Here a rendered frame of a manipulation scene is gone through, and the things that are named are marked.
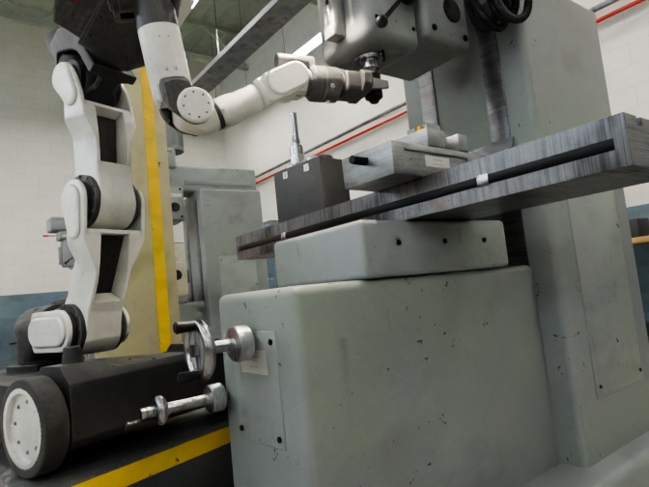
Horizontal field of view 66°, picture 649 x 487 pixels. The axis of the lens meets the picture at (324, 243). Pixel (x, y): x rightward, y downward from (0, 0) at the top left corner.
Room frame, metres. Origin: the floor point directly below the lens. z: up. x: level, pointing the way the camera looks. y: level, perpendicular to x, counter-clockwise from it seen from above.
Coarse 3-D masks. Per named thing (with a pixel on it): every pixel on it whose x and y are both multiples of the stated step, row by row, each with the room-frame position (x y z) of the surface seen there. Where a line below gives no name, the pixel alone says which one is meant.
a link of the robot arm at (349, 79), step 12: (336, 72) 1.19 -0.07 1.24; (348, 72) 1.20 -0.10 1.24; (360, 72) 1.22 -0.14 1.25; (336, 84) 1.19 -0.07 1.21; (348, 84) 1.20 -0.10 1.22; (360, 84) 1.22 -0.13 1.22; (372, 84) 1.21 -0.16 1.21; (324, 96) 1.20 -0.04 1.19; (336, 96) 1.21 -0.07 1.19; (348, 96) 1.25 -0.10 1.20; (360, 96) 1.25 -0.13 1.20
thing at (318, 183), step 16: (320, 160) 1.46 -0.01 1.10; (336, 160) 1.51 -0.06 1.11; (288, 176) 1.56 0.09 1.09; (304, 176) 1.51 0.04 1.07; (320, 176) 1.46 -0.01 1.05; (336, 176) 1.51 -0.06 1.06; (288, 192) 1.57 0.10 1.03; (304, 192) 1.52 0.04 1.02; (320, 192) 1.47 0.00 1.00; (336, 192) 1.50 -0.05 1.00; (288, 208) 1.57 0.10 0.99; (304, 208) 1.52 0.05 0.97; (320, 208) 1.47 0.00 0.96
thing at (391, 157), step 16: (384, 144) 0.98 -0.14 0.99; (400, 144) 0.99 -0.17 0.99; (416, 144) 1.02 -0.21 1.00; (448, 144) 1.14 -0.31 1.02; (464, 144) 1.13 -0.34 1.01; (384, 160) 0.99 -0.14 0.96; (400, 160) 0.98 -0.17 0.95; (416, 160) 1.02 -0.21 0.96; (432, 160) 1.05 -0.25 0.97; (448, 160) 1.09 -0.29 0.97; (464, 160) 1.13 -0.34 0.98; (352, 176) 1.06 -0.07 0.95; (368, 176) 1.03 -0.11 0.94; (384, 176) 0.99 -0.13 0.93; (400, 176) 1.00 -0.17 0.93; (416, 176) 1.02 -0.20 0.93
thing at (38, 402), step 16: (16, 384) 1.05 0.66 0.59; (32, 384) 1.02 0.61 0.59; (48, 384) 1.04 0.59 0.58; (16, 400) 1.08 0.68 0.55; (32, 400) 1.01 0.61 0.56; (48, 400) 1.01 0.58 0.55; (64, 400) 1.03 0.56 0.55; (16, 416) 1.08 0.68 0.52; (32, 416) 1.04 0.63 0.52; (48, 416) 1.00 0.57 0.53; (64, 416) 1.02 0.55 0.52; (16, 432) 1.08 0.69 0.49; (32, 432) 1.04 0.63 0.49; (48, 432) 0.99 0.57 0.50; (64, 432) 1.02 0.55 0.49; (16, 448) 1.08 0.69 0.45; (32, 448) 1.05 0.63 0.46; (48, 448) 1.00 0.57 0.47; (64, 448) 1.03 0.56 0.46; (16, 464) 1.06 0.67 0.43; (32, 464) 1.02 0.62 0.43; (48, 464) 1.02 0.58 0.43
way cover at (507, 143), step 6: (510, 138) 1.38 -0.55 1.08; (492, 144) 1.43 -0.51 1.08; (498, 144) 1.41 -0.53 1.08; (504, 144) 1.39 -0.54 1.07; (510, 144) 1.37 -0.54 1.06; (474, 150) 1.48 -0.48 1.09; (480, 150) 1.46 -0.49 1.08; (486, 150) 1.44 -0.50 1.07; (492, 150) 1.42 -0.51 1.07; (498, 150) 1.40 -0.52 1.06
